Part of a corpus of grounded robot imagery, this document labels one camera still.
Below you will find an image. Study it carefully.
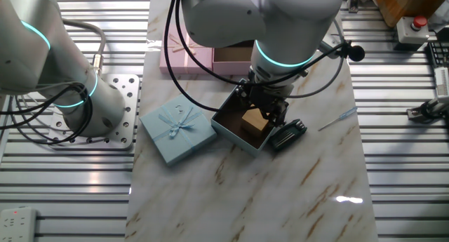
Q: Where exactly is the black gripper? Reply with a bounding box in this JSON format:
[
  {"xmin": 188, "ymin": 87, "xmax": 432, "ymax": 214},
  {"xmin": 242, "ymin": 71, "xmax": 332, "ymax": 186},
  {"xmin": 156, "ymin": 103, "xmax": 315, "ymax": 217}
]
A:
[{"xmin": 235, "ymin": 81, "xmax": 292, "ymax": 128}]

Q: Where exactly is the small wooden block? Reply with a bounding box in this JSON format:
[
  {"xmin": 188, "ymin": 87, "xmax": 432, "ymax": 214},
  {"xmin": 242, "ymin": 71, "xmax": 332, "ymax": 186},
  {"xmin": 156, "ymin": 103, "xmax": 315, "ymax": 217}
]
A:
[{"xmin": 241, "ymin": 107, "xmax": 272, "ymax": 137}]

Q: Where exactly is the light blue open gift box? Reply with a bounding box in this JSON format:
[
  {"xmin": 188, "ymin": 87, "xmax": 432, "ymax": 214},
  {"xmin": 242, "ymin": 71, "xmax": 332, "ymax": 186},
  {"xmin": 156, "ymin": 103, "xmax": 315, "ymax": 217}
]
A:
[{"xmin": 210, "ymin": 77, "xmax": 289, "ymax": 158}]

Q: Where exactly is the pink open gift box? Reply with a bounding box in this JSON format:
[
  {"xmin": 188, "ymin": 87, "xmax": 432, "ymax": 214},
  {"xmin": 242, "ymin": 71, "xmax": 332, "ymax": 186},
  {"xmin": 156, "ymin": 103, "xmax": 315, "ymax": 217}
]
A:
[{"xmin": 212, "ymin": 40, "xmax": 260, "ymax": 76}]

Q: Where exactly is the emergency stop button box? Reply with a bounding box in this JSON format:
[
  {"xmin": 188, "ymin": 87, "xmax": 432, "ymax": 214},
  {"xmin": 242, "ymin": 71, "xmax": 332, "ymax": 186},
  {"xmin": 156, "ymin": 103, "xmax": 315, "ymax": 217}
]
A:
[{"xmin": 396, "ymin": 15, "xmax": 431, "ymax": 46}]

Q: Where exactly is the brown cardboard box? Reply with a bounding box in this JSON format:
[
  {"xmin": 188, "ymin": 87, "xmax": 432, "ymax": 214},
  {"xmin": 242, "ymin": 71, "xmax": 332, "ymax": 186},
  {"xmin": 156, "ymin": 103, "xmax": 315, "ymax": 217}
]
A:
[{"xmin": 371, "ymin": 0, "xmax": 449, "ymax": 28}]

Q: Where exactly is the black hex key set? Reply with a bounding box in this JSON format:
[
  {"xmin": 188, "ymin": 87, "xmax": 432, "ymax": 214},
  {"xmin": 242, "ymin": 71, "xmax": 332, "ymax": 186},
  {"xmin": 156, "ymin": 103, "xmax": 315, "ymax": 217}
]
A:
[{"xmin": 267, "ymin": 118, "xmax": 309, "ymax": 152}]

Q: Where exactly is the clear plastic pipette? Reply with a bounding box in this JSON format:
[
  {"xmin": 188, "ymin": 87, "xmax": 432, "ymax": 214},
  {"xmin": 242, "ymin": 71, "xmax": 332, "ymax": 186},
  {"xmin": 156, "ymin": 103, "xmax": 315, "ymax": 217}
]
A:
[{"xmin": 317, "ymin": 106, "xmax": 358, "ymax": 133}]

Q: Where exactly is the marble pattern table mat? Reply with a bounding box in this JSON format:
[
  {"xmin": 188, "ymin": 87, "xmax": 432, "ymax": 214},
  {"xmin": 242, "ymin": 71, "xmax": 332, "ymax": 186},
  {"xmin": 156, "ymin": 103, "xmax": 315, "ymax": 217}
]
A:
[{"xmin": 124, "ymin": 0, "xmax": 380, "ymax": 242}]

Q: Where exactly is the pink lid with bow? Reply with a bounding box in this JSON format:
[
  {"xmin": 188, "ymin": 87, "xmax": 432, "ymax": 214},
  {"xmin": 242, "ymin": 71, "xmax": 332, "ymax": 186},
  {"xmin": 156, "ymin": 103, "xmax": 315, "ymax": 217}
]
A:
[{"xmin": 159, "ymin": 24, "xmax": 214, "ymax": 75}]

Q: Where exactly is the light blue lid with bow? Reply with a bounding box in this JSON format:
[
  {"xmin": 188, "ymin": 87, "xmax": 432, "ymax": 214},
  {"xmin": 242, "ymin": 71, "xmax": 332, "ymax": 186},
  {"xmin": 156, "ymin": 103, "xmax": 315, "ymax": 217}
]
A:
[{"xmin": 139, "ymin": 90, "xmax": 217, "ymax": 167}]

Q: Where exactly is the grey metal clamp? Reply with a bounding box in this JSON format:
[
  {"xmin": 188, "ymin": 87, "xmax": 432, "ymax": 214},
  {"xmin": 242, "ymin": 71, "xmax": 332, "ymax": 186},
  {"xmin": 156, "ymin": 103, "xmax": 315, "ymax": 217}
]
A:
[{"xmin": 345, "ymin": 0, "xmax": 369, "ymax": 14}]

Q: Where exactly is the black keyboard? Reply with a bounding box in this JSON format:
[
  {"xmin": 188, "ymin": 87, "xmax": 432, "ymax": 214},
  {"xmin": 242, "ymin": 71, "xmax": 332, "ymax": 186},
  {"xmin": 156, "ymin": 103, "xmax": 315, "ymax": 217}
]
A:
[{"xmin": 426, "ymin": 41, "xmax": 449, "ymax": 69}]

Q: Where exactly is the white power strip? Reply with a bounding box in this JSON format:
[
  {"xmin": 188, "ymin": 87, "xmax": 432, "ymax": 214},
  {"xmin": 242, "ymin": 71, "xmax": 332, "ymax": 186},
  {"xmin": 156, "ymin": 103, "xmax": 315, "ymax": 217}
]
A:
[{"xmin": 0, "ymin": 206, "xmax": 39, "ymax": 242}]

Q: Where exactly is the thin grey gripper cable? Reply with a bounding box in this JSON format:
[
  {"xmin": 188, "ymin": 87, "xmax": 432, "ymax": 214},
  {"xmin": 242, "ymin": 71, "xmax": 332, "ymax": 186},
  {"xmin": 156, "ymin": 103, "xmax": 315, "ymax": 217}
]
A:
[{"xmin": 287, "ymin": 17, "xmax": 347, "ymax": 99}]

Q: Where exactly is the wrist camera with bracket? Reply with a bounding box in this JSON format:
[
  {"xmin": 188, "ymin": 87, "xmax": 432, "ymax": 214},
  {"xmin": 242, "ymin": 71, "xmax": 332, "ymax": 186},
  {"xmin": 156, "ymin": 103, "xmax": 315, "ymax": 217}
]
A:
[{"xmin": 317, "ymin": 38, "xmax": 366, "ymax": 63}]

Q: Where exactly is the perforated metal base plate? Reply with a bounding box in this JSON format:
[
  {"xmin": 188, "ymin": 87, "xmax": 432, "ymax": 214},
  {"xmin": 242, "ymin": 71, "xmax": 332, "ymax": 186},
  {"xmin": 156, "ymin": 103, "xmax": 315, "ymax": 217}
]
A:
[{"xmin": 47, "ymin": 73, "xmax": 141, "ymax": 151}]

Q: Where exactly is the small camera on mount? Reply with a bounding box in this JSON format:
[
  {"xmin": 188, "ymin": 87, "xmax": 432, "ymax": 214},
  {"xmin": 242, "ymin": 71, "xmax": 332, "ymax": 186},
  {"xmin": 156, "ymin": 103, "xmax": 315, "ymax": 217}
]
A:
[{"xmin": 406, "ymin": 96, "xmax": 449, "ymax": 123}]

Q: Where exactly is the black base cable bundle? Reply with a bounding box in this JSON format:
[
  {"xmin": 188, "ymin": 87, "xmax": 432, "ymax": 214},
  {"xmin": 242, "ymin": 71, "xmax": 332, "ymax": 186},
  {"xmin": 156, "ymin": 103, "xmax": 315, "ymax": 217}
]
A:
[{"xmin": 0, "ymin": 81, "xmax": 95, "ymax": 145}]

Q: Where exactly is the thick grey base cable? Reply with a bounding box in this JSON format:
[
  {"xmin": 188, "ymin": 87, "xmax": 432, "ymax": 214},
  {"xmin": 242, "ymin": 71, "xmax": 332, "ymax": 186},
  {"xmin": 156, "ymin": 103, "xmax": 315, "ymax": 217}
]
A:
[{"xmin": 62, "ymin": 19, "xmax": 108, "ymax": 74}]

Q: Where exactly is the silver ribbed camera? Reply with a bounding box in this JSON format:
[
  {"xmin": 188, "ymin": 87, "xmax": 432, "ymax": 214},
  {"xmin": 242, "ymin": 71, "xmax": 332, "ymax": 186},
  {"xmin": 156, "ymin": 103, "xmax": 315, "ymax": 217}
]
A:
[{"xmin": 433, "ymin": 66, "xmax": 449, "ymax": 99}]

